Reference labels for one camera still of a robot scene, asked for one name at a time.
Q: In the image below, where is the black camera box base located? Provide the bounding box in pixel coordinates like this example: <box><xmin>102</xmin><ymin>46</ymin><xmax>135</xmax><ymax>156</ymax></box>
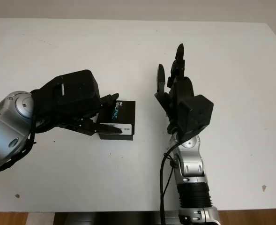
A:
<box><xmin>99</xmin><ymin>132</ymin><xmax>134</xmax><ymax>142</ymax></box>

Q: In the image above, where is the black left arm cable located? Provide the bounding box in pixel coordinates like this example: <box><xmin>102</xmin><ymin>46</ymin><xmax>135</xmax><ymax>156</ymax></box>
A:
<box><xmin>0</xmin><ymin>131</ymin><xmax>37</xmax><ymax>179</ymax></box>

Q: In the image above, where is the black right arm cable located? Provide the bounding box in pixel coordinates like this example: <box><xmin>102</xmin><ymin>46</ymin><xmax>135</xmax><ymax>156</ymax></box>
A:
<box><xmin>159</xmin><ymin>138</ymin><xmax>183</xmax><ymax>225</ymax></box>

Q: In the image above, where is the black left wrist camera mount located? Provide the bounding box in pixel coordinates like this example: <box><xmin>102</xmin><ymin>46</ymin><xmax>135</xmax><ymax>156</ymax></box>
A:
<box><xmin>53</xmin><ymin>69</ymin><xmax>101</xmax><ymax>112</ymax></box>

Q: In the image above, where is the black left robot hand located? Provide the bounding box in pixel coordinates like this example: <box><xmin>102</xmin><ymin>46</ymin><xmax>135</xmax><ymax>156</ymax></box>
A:
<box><xmin>31</xmin><ymin>76</ymin><xmax>123</xmax><ymax>137</ymax></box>

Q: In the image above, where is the dark robot torso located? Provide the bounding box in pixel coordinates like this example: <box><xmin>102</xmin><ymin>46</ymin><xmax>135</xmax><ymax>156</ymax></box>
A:
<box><xmin>54</xmin><ymin>210</ymin><xmax>183</xmax><ymax>225</ymax></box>

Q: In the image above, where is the black RealSense box lid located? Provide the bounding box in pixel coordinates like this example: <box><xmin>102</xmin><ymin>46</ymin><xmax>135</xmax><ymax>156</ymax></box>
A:
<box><xmin>97</xmin><ymin>100</ymin><xmax>136</xmax><ymax>136</ymax></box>

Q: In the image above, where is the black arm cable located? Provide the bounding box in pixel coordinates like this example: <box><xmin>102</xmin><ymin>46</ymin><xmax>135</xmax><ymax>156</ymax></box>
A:
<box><xmin>0</xmin><ymin>131</ymin><xmax>37</xmax><ymax>179</ymax></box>
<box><xmin>159</xmin><ymin>138</ymin><xmax>183</xmax><ymax>225</ymax></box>

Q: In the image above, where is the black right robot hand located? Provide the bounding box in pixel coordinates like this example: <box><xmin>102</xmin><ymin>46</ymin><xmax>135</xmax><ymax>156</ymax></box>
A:
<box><xmin>154</xmin><ymin>43</ymin><xmax>196</xmax><ymax>134</ymax></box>

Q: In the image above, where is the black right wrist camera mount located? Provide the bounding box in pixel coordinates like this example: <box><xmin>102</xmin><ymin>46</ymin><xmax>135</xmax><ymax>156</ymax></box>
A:
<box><xmin>177</xmin><ymin>94</ymin><xmax>215</xmax><ymax>141</ymax></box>

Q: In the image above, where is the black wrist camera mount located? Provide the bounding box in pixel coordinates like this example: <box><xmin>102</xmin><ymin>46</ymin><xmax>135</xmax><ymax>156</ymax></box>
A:
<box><xmin>53</xmin><ymin>69</ymin><xmax>101</xmax><ymax>112</ymax></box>
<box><xmin>177</xmin><ymin>94</ymin><xmax>215</xmax><ymax>141</ymax></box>

